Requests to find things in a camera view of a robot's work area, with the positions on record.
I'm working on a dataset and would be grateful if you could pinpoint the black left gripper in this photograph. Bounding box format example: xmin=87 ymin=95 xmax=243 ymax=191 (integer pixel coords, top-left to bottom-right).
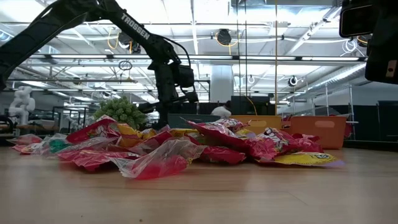
xmin=138 ymin=58 xmax=200 ymax=129

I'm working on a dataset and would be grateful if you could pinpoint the yellow Sour Patch candy pack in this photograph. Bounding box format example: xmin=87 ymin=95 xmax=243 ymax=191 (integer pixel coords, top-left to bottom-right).
xmin=236 ymin=128 xmax=257 ymax=138
xmin=116 ymin=123 xmax=158 ymax=147
xmin=256 ymin=151 xmax=342 ymax=168
xmin=169 ymin=128 xmax=201 ymax=138

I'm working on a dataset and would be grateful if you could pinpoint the teal plastic bin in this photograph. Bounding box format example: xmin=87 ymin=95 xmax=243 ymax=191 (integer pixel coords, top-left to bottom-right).
xmin=167 ymin=113 xmax=220 ymax=129

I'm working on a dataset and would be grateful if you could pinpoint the red gummy fish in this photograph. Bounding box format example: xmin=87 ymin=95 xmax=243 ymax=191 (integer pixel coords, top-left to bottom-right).
xmin=110 ymin=138 xmax=206 ymax=180
xmin=58 ymin=136 xmax=121 ymax=154

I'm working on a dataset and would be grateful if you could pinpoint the orange plastic bin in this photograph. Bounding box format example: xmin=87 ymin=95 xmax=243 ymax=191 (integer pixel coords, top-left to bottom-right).
xmin=281 ymin=115 xmax=348 ymax=150

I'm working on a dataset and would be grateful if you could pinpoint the teal gummy fish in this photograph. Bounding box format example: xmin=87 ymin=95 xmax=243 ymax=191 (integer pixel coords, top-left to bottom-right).
xmin=30 ymin=133 xmax=71 ymax=155

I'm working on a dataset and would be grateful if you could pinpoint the potted green succulent plant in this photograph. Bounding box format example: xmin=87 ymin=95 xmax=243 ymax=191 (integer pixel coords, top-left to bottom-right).
xmin=93 ymin=95 xmax=149 ymax=130

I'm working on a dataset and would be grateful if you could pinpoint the person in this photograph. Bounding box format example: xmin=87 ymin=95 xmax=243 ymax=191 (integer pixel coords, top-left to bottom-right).
xmin=210 ymin=100 xmax=233 ymax=119

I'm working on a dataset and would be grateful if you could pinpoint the white building column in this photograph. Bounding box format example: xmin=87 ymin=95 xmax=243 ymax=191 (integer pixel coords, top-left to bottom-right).
xmin=210 ymin=64 xmax=234 ymax=103

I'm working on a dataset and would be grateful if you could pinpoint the black partition panel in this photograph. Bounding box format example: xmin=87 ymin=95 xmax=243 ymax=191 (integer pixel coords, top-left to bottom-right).
xmin=377 ymin=100 xmax=398 ymax=142

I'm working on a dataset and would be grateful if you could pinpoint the yellow plastic bin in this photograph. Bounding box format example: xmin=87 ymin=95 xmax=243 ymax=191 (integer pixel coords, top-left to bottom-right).
xmin=229 ymin=114 xmax=282 ymax=135

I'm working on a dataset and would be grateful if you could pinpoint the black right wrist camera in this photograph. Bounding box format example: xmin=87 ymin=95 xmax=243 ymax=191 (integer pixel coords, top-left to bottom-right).
xmin=338 ymin=0 xmax=379 ymax=38

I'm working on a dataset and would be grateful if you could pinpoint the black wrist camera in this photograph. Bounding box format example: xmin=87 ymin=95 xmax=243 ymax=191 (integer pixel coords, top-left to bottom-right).
xmin=177 ymin=63 xmax=196 ymax=88
xmin=338 ymin=0 xmax=379 ymax=38

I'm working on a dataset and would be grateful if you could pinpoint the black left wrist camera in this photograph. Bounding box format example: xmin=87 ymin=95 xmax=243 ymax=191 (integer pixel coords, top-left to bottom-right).
xmin=177 ymin=63 xmax=196 ymax=88

